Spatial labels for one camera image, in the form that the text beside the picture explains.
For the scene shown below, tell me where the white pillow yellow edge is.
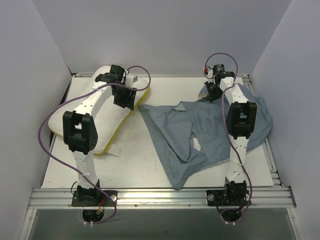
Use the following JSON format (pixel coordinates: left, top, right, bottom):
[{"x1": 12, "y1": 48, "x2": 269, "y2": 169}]
[{"x1": 48, "y1": 65, "x2": 150, "y2": 157}]

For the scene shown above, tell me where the blue-grey pillowcase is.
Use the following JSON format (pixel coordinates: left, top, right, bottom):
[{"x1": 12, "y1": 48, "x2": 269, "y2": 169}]
[{"x1": 137, "y1": 82, "x2": 274, "y2": 191}]

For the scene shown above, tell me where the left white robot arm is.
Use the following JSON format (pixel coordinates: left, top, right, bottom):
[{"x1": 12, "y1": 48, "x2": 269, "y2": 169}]
[{"x1": 62, "y1": 65, "x2": 138, "y2": 206}]

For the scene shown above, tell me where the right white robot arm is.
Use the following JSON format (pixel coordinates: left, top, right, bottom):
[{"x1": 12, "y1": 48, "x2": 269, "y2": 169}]
[{"x1": 204, "y1": 64, "x2": 257, "y2": 207}]

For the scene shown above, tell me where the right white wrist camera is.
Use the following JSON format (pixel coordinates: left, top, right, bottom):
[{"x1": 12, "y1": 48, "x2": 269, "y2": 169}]
[{"x1": 204, "y1": 67, "x2": 214, "y2": 79}]

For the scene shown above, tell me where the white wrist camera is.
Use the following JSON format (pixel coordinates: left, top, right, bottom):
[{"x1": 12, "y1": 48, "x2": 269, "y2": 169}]
[
  {"x1": 124, "y1": 74, "x2": 138, "y2": 88},
  {"x1": 204, "y1": 67, "x2": 214, "y2": 79}
]

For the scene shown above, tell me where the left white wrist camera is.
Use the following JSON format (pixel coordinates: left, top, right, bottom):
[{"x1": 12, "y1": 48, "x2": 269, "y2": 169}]
[{"x1": 124, "y1": 74, "x2": 138, "y2": 88}]

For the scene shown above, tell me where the back aluminium rail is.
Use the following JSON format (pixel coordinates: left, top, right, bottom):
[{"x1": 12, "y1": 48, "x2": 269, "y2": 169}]
[{"x1": 72, "y1": 72, "x2": 94, "y2": 78}]

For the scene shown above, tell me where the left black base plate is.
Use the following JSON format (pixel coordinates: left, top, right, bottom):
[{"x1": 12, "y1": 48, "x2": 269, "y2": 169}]
[{"x1": 71, "y1": 185, "x2": 118, "y2": 207}]

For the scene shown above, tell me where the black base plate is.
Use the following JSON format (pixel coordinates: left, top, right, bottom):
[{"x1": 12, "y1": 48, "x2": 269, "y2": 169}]
[
  {"x1": 206, "y1": 181, "x2": 251, "y2": 207},
  {"x1": 71, "y1": 185, "x2": 118, "y2": 207}
]

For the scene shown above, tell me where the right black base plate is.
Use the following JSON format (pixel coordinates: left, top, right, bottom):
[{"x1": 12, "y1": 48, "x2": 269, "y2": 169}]
[{"x1": 206, "y1": 181, "x2": 251, "y2": 207}]

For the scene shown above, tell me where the front aluminium rail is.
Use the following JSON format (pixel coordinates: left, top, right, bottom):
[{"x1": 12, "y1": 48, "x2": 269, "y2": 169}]
[{"x1": 27, "y1": 187, "x2": 296, "y2": 210}]

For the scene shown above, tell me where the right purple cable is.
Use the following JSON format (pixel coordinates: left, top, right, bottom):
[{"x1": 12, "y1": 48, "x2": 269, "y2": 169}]
[{"x1": 204, "y1": 52, "x2": 253, "y2": 223}]

